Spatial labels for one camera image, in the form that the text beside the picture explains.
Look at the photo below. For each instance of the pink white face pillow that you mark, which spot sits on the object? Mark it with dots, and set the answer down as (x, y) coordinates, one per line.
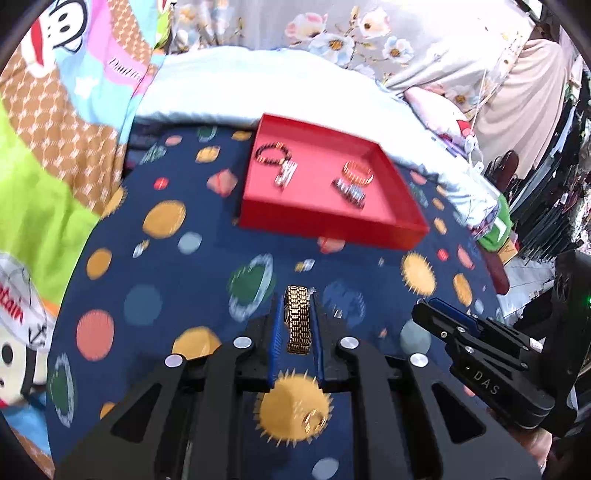
(434, 110)

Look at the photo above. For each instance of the grey floral sheet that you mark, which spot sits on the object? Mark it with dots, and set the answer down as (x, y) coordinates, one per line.
(323, 27)

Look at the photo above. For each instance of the rack of hanging clothes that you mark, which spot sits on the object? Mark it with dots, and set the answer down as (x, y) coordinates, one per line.
(554, 198)

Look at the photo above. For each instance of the beige hanging garment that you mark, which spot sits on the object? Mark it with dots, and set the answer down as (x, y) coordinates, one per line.
(521, 101)

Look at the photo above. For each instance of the black metal chair back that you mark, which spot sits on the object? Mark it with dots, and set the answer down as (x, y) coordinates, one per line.
(503, 164)

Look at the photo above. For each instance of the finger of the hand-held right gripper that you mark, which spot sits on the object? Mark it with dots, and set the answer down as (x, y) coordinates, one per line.
(434, 323)
(450, 307)

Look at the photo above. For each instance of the gold watch band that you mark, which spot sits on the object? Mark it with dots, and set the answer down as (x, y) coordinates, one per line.
(297, 323)

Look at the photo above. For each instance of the navy planet print bedsheet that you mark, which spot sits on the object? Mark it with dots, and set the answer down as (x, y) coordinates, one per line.
(184, 286)

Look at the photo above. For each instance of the cartoon monkey blanket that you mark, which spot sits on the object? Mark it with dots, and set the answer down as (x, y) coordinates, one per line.
(46, 184)

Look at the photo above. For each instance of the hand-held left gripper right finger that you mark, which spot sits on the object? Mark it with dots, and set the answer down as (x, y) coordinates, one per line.
(318, 344)

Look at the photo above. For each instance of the red cardboard box tray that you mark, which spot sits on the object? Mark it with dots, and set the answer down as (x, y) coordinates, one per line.
(314, 203)

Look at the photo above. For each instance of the gold bangle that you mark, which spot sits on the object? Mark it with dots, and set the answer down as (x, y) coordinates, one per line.
(351, 171)

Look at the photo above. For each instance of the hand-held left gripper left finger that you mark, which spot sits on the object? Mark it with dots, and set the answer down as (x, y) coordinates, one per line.
(276, 344)

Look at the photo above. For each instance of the silver wristwatch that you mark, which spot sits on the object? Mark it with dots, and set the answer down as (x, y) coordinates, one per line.
(348, 191)

